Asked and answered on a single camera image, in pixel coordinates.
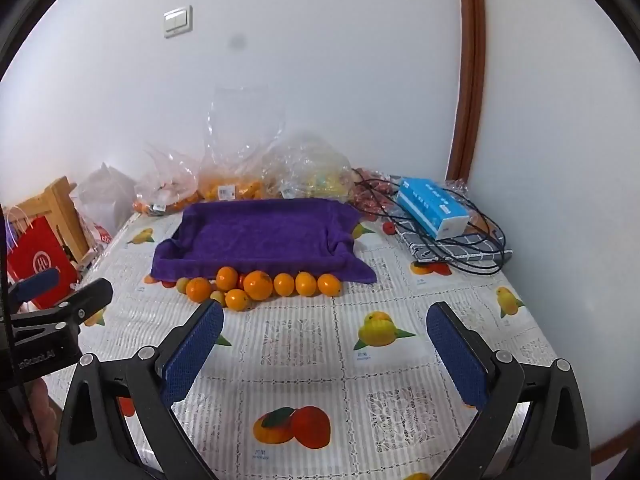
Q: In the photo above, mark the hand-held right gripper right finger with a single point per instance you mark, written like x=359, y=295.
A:
x=457, y=355

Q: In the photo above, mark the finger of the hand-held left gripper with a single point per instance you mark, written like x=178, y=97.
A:
x=35, y=284
x=90, y=297

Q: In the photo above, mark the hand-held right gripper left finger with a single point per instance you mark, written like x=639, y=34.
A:
x=195, y=350

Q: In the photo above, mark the small yellow-green fruit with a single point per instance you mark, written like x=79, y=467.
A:
x=182, y=284
x=217, y=296

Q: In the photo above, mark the orange tangerine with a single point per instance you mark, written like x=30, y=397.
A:
x=283, y=284
x=227, y=277
x=199, y=289
x=329, y=285
x=305, y=283
x=237, y=299

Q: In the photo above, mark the large orange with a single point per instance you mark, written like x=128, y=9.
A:
x=258, y=284

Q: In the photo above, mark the purple towel-lined tray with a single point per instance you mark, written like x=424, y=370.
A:
x=265, y=240

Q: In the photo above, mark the person's left hand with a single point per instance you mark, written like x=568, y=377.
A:
x=42, y=420

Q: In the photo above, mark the red paper bag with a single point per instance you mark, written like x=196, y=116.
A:
x=40, y=255

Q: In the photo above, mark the grey checked cloth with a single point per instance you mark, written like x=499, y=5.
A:
x=450, y=250

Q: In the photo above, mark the white plastic bag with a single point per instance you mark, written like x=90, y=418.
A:
x=102, y=190

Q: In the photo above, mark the crumpled clear bag of tangerines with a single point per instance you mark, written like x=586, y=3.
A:
x=160, y=195

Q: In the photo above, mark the small red fruit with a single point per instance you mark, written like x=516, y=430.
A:
x=388, y=228

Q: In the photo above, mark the blue tissue box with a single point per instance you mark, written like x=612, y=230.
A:
x=425, y=205

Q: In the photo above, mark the clear bag of oranges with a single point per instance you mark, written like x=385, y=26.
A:
x=235, y=180

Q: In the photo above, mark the bag of red snacks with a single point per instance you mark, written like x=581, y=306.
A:
x=370, y=197

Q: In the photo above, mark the clear bag of yellow snacks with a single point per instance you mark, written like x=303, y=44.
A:
x=310, y=175

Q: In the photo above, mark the wooden furniture frame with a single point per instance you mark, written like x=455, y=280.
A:
x=62, y=205

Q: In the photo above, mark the white light switch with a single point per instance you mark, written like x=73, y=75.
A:
x=178, y=21

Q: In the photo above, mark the brown wooden door frame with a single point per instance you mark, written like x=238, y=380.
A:
x=472, y=60

